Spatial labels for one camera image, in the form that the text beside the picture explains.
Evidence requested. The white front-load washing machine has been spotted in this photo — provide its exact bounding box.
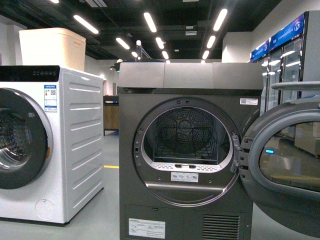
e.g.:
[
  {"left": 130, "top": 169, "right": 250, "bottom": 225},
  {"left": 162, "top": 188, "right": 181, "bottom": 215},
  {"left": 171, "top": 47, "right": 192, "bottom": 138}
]
[{"left": 0, "top": 65, "right": 104, "bottom": 224}]

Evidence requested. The glass door display fridge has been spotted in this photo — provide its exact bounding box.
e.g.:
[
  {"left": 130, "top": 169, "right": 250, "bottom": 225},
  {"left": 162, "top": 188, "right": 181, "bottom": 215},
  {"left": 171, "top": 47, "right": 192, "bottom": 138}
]
[{"left": 250, "top": 10, "right": 320, "bottom": 114}]

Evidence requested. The white plastic laundry hamper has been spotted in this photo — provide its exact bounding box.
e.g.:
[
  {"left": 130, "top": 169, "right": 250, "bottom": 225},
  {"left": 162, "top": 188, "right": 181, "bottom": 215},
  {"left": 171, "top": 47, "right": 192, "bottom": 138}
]
[{"left": 19, "top": 27, "right": 86, "bottom": 71}]

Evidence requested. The grey dryer machine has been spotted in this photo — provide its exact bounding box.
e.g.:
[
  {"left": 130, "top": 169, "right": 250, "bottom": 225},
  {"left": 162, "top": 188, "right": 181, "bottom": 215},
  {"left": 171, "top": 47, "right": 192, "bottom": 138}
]
[{"left": 118, "top": 62, "right": 263, "bottom": 240}]

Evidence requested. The wooden counter in background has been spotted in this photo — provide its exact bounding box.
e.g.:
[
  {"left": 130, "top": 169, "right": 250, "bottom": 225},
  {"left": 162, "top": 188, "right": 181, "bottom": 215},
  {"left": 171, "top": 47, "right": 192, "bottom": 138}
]
[{"left": 103, "top": 95, "right": 120, "bottom": 131}]

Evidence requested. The grey dryer door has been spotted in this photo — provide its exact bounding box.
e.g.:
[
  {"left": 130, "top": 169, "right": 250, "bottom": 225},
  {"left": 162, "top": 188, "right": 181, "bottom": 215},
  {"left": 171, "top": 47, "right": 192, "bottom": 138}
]
[{"left": 236, "top": 97, "right": 320, "bottom": 238}]

